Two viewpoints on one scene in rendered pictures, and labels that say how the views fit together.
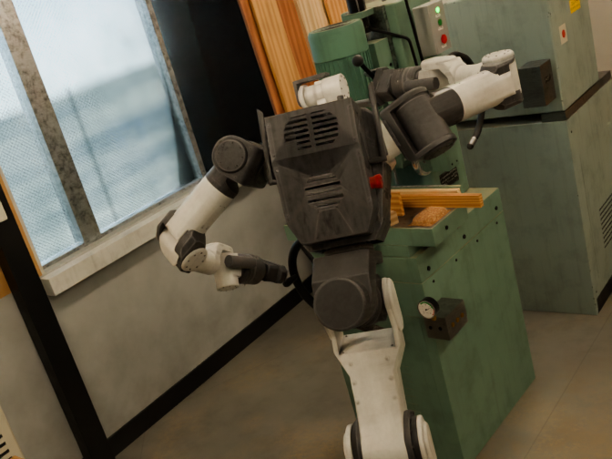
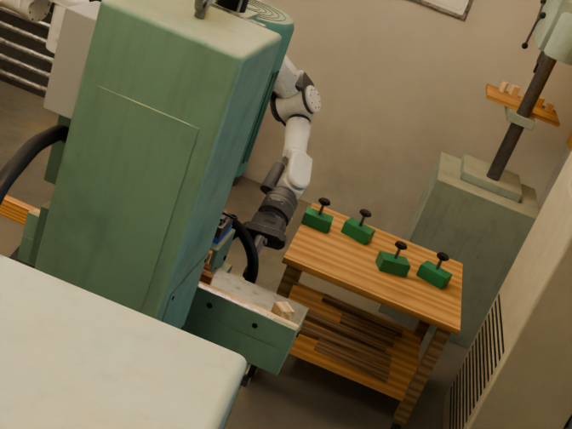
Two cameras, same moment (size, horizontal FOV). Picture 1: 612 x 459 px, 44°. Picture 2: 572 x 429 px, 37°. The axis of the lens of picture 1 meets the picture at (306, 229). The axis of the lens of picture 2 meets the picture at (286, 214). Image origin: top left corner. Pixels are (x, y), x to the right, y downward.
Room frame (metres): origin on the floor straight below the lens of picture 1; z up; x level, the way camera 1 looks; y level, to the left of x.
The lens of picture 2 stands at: (3.74, -1.05, 1.81)
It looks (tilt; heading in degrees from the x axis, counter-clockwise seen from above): 23 degrees down; 142
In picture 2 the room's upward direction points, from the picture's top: 21 degrees clockwise
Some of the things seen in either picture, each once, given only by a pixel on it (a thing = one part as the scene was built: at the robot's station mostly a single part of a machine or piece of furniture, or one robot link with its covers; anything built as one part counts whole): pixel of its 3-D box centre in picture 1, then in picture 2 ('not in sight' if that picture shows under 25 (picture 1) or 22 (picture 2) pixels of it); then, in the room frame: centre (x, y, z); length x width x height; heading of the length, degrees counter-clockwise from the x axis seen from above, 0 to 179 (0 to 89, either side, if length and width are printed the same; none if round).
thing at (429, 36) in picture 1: (432, 28); (86, 60); (2.55, -0.58, 1.40); 0.10 x 0.06 x 0.16; 135
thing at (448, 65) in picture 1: (443, 74); (56, 9); (2.07, -0.48, 1.33); 0.13 x 0.07 x 0.09; 32
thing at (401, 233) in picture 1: (363, 228); (174, 275); (2.34, -0.18, 0.87); 0.61 x 0.30 x 0.06; 45
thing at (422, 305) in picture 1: (429, 310); not in sight; (2.09, -0.29, 0.65); 0.06 x 0.04 x 0.08; 45
